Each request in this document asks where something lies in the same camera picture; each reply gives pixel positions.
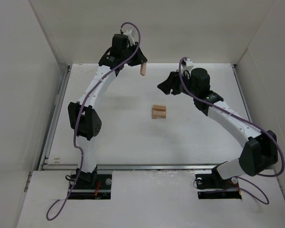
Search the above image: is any wood block one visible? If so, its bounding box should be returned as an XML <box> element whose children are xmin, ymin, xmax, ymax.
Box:
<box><xmin>140</xmin><ymin>62</ymin><xmax>147</xmax><ymax>76</ymax></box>

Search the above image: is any wood block two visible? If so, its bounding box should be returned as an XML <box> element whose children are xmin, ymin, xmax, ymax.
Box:
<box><xmin>152</xmin><ymin>110</ymin><xmax>167</xmax><ymax>119</ymax></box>

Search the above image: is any wood block three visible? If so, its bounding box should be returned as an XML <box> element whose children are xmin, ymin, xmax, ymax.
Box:
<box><xmin>152</xmin><ymin>104</ymin><xmax>167</xmax><ymax>112</ymax></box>

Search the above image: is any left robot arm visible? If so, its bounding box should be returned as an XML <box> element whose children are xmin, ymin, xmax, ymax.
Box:
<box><xmin>67</xmin><ymin>33</ymin><xmax>147</xmax><ymax>186</ymax></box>

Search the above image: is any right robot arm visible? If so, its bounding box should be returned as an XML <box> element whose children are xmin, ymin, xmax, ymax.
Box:
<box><xmin>157</xmin><ymin>68</ymin><xmax>278</xmax><ymax>189</ymax></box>

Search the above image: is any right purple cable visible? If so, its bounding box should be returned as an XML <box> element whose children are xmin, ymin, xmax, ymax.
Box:
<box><xmin>179</xmin><ymin>57</ymin><xmax>285</xmax><ymax>205</ymax></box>

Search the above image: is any purple cable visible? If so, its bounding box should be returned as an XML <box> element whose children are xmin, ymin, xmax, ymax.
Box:
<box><xmin>179</xmin><ymin>57</ymin><xmax>285</xmax><ymax>205</ymax></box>
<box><xmin>46</xmin><ymin>22</ymin><xmax>142</xmax><ymax>220</ymax></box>

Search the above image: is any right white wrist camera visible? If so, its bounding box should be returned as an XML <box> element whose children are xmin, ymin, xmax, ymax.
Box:
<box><xmin>181</xmin><ymin>58</ymin><xmax>194</xmax><ymax>72</ymax></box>

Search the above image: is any aluminium front rail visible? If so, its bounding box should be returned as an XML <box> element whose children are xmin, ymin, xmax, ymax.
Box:
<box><xmin>41</xmin><ymin>164</ymin><xmax>215</xmax><ymax>171</ymax></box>

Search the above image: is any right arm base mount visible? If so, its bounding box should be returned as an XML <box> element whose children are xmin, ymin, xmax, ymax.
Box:
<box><xmin>194</xmin><ymin>173</ymin><xmax>242</xmax><ymax>200</ymax></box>

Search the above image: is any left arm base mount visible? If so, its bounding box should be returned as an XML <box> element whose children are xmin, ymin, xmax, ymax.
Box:
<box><xmin>68</xmin><ymin>173</ymin><xmax>113</xmax><ymax>200</ymax></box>

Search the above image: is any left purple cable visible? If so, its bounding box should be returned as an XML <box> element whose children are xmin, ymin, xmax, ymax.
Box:
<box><xmin>46</xmin><ymin>22</ymin><xmax>142</xmax><ymax>220</ymax></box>

